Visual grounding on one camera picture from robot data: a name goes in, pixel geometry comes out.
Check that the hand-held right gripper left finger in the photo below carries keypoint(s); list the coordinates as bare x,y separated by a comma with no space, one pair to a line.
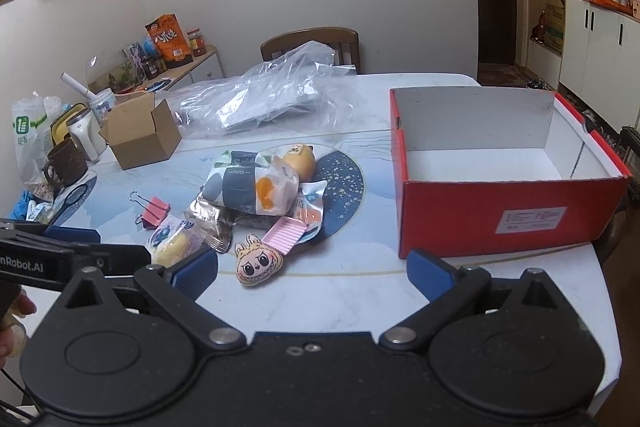
192,269

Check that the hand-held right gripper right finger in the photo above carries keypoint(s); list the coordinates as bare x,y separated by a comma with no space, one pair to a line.
430,274

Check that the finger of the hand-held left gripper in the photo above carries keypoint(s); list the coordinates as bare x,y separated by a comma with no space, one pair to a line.
115,259
75,235

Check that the silver foil packet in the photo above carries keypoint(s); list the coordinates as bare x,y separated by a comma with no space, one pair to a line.
210,219

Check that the red cardboard box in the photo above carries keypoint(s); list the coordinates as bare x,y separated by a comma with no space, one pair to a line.
460,217

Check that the patterned tissue packet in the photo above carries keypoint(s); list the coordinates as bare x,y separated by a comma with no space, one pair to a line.
240,187

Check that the pink striped card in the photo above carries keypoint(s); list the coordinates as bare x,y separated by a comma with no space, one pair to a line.
284,234

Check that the white printed desktop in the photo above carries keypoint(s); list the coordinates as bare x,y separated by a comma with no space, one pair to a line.
340,268

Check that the person's left hand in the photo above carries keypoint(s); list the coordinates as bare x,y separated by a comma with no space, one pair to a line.
17,307

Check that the yellow snack in clear packet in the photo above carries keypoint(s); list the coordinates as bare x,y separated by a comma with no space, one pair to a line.
170,247

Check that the black hoop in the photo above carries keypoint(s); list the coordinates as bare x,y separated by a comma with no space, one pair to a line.
70,202

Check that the blue cloth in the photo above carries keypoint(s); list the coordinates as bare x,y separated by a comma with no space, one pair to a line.
21,206

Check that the pink binder clip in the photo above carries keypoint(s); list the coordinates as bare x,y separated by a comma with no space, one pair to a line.
156,209

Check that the brown mug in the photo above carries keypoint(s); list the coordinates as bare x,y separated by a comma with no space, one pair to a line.
67,164

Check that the white kettle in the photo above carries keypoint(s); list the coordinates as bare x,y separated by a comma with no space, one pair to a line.
85,129

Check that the white plastic bag green print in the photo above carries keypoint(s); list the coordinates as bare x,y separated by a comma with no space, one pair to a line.
27,132

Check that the yellow black container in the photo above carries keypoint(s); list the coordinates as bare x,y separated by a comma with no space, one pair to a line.
59,122

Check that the small brown cardboard box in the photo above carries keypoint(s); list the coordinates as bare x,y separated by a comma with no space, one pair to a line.
145,142

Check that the white printed cup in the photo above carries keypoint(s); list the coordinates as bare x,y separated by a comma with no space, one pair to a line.
104,107

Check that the white blue snack packet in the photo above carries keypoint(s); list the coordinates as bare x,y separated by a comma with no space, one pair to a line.
310,207

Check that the white lint roller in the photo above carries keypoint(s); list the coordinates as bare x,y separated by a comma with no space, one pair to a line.
77,85

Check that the orange squishy toy figure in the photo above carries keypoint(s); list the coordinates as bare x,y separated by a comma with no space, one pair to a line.
299,162

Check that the glass fish bowl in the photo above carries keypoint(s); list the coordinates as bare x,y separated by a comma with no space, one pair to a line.
112,69

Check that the dark jar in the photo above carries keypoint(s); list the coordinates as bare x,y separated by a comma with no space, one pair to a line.
152,68

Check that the clear plastic bag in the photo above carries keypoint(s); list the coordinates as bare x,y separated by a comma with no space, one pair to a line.
260,97

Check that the white side cabinet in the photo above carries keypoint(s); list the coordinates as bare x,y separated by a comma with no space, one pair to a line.
205,64

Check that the dark red doormat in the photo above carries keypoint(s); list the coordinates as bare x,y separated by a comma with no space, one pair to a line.
500,74

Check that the orange snack bag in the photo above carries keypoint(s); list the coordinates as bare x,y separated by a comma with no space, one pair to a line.
167,39

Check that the black sneakers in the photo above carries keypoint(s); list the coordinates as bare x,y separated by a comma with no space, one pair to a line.
537,83

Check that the red sauce jar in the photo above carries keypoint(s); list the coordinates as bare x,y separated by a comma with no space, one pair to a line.
196,43

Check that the wooden chair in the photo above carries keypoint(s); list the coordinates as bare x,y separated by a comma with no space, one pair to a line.
310,41

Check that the white lower cabinet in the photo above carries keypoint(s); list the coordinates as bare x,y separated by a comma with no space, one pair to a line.
600,52

